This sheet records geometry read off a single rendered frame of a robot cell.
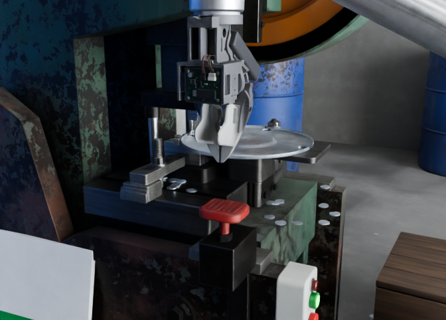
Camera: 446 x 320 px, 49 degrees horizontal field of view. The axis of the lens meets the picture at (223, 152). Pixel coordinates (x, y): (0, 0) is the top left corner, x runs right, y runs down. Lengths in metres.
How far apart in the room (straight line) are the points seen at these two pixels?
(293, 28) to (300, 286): 0.76
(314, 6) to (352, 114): 3.11
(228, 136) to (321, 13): 0.71
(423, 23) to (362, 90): 3.58
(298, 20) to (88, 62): 0.58
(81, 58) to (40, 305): 0.53
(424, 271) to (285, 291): 0.77
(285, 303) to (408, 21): 0.49
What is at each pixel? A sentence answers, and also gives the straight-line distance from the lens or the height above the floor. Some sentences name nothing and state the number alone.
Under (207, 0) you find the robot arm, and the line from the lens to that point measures 0.67.
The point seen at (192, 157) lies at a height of 0.75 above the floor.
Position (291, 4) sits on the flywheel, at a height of 1.08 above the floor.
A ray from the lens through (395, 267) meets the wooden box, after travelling 1.55.
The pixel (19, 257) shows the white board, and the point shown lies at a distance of 1.19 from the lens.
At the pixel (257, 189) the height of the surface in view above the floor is 0.69.
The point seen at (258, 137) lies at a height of 0.79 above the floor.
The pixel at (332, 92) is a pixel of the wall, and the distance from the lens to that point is 4.44.
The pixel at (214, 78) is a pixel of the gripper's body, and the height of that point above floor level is 0.97.
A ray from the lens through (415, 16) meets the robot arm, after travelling 0.81.
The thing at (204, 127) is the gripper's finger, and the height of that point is 0.89.
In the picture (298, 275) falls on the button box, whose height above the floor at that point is 0.63.
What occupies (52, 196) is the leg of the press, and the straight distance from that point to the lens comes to 1.11.
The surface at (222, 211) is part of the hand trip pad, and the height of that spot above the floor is 0.76.
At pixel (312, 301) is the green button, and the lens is 0.88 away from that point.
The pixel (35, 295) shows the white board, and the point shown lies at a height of 0.47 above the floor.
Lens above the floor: 1.04
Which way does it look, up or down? 15 degrees down
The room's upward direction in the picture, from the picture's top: straight up
